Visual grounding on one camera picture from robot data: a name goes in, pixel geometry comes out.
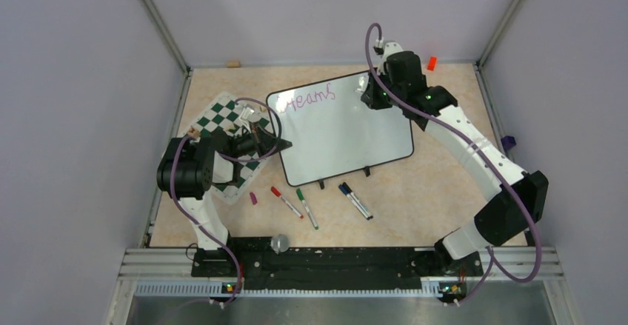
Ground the red whiteboard marker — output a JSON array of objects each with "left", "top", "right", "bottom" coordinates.
[{"left": 270, "top": 187, "right": 304, "bottom": 219}]

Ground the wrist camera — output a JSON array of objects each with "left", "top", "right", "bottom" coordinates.
[
  {"left": 238, "top": 105, "right": 255, "bottom": 121},
  {"left": 373, "top": 39, "right": 404, "bottom": 61}
]

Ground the whiteboard metal stand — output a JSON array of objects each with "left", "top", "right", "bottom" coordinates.
[{"left": 316, "top": 166, "right": 371, "bottom": 190}]

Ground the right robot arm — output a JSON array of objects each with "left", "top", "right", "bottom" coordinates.
[{"left": 361, "top": 45, "right": 549, "bottom": 275}]

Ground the blue whiteboard marker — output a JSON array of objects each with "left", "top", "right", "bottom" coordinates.
[{"left": 338, "top": 184, "right": 369, "bottom": 220}]

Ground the black whiteboard marker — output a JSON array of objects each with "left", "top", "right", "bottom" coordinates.
[{"left": 341, "top": 182, "right": 374, "bottom": 220}]

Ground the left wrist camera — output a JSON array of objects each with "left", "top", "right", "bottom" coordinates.
[{"left": 238, "top": 105, "right": 255, "bottom": 121}]

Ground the green whiteboard marker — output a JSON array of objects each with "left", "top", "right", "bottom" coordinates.
[{"left": 296, "top": 188, "right": 319, "bottom": 230}]

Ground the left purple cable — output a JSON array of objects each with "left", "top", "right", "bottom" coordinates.
[{"left": 168, "top": 97, "right": 283, "bottom": 309}]

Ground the purple object at edge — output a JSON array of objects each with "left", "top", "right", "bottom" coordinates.
[{"left": 501, "top": 135, "right": 517, "bottom": 151}]

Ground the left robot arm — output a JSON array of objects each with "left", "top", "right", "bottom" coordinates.
[{"left": 156, "top": 122, "right": 293, "bottom": 276}]

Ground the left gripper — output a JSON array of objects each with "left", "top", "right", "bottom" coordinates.
[{"left": 229, "top": 121, "right": 292, "bottom": 159}]

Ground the grey round knob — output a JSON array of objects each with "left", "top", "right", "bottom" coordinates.
[{"left": 270, "top": 234, "right": 290, "bottom": 254}]

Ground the wooden chess piece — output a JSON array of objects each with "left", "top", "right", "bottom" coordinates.
[{"left": 187, "top": 128, "right": 200, "bottom": 139}]

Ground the whiteboard with black frame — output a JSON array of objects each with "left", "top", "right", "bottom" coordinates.
[{"left": 266, "top": 71, "right": 414, "bottom": 187}]

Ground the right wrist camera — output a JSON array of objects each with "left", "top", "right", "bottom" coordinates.
[{"left": 373, "top": 39, "right": 404, "bottom": 61}]

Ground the green white chessboard mat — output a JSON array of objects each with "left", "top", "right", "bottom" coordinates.
[{"left": 179, "top": 92, "right": 267, "bottom": 205}]

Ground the orange toy block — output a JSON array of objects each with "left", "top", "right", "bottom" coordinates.
[{"left": 427, "top": 56, "right": 438, "bottom": 71}]

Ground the pink marker cap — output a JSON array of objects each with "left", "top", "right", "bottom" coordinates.
[{"left": 250, "top": 192, "right": 258, "bottom": 205}]

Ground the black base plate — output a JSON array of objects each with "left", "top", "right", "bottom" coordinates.
[{"left": 191, "top": 237, "right": 484, "bottom": 291}]

